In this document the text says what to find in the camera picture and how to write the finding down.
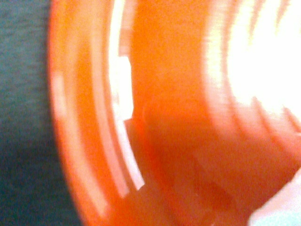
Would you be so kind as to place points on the white paper tissue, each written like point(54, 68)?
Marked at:
point(283, 209)

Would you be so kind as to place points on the red plastic plate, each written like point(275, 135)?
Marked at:
point(175, 112)

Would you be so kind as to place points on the black tablecloth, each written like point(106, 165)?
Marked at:
point(32, 186)

